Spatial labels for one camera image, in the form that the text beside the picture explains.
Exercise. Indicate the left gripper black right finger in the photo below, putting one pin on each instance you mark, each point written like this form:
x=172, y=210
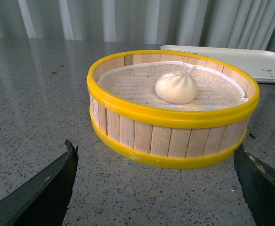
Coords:
x=257, y=180

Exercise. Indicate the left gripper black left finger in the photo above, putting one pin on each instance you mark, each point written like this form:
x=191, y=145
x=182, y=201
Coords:
x=43, y=200

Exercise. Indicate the white steamed bun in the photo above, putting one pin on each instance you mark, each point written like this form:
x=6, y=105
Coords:
x=176, y=87

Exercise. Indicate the white plastic tray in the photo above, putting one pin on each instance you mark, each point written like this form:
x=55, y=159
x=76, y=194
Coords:
x=259, y=64

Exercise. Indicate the bamboo steamer with yellow rims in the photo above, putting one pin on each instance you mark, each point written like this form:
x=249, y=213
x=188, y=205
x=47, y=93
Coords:
x=166, y=138

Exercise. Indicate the white mesh steamer liner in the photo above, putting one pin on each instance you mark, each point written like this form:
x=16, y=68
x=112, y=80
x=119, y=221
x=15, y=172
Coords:
x=136, y=83

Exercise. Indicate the grey pleated curtain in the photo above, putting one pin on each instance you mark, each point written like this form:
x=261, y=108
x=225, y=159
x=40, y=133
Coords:
x=246, y=24

